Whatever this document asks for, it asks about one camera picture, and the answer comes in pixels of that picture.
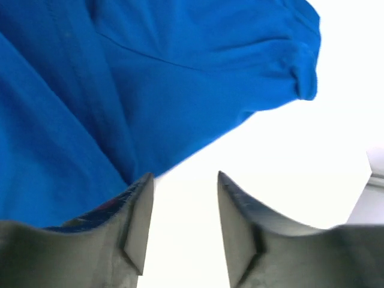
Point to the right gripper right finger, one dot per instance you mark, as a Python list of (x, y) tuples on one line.
[(264, 248)]

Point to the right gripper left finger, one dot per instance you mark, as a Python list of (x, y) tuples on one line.
[(103, 248)]

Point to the blue printed t-shirt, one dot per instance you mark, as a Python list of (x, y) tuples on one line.
[(94, 94)]

